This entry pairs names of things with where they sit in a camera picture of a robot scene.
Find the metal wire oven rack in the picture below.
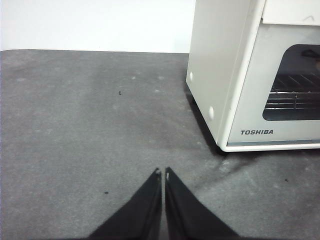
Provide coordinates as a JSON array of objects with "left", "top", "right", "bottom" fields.
[{"left": 263, "top": 73, "right": 320, "bottom": 112}]

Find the glass oven door taupe handle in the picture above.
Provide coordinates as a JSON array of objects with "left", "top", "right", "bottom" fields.
[{"left": 226, "top": 0, "right": 320, "bottom": 148}]

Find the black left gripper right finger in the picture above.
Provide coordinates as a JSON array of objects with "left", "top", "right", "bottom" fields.
[{"left": 164, "top": 166, "right": 240, "bottom": 240}]

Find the dark grey table cloth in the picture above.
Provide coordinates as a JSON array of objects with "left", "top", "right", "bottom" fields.
[{"left": 0, "top": 48, "right": 320, "bottom": 240}]

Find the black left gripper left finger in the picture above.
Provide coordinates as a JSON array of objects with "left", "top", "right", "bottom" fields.
[{"left": 88, "top": 167, "right": 163, "bottom": 240}]

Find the white Toshiba toaster oven body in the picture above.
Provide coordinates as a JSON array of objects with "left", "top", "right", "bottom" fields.
[{"left": 185, "top": 0, "right": 320, "bottom": 153}]

